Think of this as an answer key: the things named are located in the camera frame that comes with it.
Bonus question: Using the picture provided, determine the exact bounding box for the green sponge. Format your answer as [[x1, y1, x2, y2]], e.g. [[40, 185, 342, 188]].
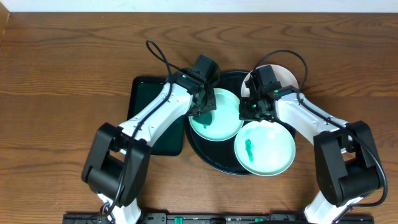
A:
[[193, 113, 213, 126]]

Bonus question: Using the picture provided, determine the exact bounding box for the mint plate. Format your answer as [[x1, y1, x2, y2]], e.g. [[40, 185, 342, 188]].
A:
[[234, 121, 296, 177], [188, 88, 244, 141]]

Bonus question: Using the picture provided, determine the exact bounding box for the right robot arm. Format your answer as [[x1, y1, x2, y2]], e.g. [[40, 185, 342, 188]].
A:
[[239, 84, 388, 223]]

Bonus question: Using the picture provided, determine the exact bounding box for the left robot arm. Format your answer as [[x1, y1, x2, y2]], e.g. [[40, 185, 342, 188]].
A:
[[81, 72, 215, 223]]

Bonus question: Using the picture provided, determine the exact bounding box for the black rectangular tray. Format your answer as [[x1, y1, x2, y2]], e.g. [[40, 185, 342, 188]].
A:
[[127, 76, 184, 156]]

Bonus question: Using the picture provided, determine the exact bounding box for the black round tray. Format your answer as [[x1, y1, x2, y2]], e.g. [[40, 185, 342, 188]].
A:
[[184, 70, 297, 176]]

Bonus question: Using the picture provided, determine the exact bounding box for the white plate top right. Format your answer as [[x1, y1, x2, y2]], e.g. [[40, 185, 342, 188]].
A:
[[241, 64, 299, 97]]

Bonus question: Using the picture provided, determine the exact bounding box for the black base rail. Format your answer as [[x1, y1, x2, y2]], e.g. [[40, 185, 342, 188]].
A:
[[62, 211, 376, 224]]

